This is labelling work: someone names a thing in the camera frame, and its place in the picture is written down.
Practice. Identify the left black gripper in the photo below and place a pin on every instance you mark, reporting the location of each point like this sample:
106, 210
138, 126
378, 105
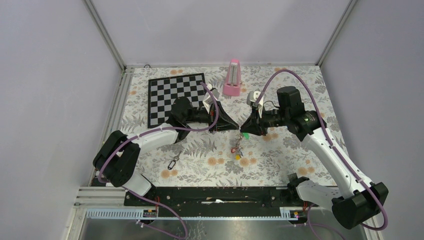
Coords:
224, 122

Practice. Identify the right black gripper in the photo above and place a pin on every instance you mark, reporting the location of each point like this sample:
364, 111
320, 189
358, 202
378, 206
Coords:
255, 124

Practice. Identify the keyring with coloured key tags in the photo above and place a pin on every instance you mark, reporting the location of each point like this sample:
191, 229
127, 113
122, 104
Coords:
236, 149

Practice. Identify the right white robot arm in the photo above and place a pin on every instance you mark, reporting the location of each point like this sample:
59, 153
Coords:
357, 198

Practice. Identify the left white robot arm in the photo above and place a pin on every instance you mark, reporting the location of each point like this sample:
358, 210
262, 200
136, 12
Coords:
117, 158

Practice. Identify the pink metronome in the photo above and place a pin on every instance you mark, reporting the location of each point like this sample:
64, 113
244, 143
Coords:
232, 83

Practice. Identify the floral table mat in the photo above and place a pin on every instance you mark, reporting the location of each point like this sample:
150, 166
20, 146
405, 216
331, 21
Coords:
206, 159

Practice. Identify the black carabiner key clip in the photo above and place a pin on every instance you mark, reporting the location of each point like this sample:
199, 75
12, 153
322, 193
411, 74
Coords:
173, 162

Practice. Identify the black white chessboard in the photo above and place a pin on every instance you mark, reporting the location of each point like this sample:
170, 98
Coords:
162, 92

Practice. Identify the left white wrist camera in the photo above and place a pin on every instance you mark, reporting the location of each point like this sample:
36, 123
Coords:
209, 98

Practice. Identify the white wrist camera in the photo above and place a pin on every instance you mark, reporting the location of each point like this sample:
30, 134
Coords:
209, 98
256, 102

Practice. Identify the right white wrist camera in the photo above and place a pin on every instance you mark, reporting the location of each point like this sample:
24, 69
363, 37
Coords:
256, 102

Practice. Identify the grey slotted cable duct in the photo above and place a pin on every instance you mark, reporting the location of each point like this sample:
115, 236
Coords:
264, 214

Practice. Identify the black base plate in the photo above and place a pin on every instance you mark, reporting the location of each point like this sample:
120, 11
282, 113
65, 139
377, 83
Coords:
219, 199

